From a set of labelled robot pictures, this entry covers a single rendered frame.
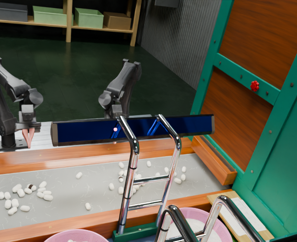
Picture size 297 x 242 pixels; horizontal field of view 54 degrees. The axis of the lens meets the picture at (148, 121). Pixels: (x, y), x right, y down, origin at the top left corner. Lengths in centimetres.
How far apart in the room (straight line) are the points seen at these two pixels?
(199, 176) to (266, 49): 65
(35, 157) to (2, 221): 33
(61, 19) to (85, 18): 42
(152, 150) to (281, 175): 62
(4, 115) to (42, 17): 418
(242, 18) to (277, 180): 68
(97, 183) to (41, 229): 32
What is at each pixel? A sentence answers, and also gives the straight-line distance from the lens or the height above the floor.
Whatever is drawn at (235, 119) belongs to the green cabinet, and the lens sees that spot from 136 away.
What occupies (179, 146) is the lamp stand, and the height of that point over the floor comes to 110.
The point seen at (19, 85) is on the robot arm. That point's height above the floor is 105.
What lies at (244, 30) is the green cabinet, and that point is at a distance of 134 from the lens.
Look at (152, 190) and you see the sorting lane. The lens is 130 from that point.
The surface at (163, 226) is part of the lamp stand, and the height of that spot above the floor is 104.
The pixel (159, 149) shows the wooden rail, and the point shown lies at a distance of 150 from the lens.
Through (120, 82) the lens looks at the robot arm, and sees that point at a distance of 141.
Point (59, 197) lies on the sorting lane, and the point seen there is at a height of 74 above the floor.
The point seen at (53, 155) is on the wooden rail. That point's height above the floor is 77.
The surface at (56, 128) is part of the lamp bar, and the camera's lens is 96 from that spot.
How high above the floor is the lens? 161
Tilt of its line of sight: 29 degrees down
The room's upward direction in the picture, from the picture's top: 12 degrees clockwise
